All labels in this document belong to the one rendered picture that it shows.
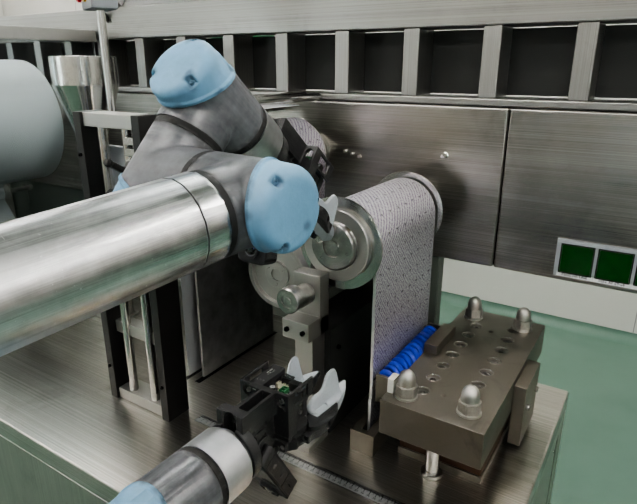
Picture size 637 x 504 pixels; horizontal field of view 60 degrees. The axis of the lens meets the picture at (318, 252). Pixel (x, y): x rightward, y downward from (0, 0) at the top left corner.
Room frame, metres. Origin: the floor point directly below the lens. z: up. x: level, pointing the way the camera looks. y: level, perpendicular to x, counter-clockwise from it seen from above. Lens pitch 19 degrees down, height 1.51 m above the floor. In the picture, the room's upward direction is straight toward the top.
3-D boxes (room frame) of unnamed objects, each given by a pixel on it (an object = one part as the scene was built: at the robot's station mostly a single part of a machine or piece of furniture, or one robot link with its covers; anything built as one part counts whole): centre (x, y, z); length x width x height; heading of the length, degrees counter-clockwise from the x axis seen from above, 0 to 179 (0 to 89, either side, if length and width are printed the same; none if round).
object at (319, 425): (0.58, 0.01, 1.09); 0.09 x 0.05 x 0.02; 138
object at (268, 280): (0.98, 0.00, 1.17); 0.26 x 0.12 x 0.12; 147
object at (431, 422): (0.85, -0.27, 1.00); 0.40 x 0.16 x 0.06; 147
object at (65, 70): (1.29, 0.52, 1.50); 0.14 x 0.14 x 0.06
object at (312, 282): (0.79, 0.02, 1.05); 0.06 x 0.05 x 0.31; 147
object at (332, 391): (0.62, -0.02, 1.11); 0.09 x 0.03 x 0.06; 138
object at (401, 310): (0.88, -0.15, 1.08); 0.23 x 0.01 x 0.18; 147
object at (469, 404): (0.69, -0.22, 1.05); 0.04 x 0.04 x 0.04
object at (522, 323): (0.96, -0.39, 1.05); 0.04 x 0.04 x 0.04
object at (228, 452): (0.48, 0.11, 1.11); 0.08 x 0.05 x 0.08; 57
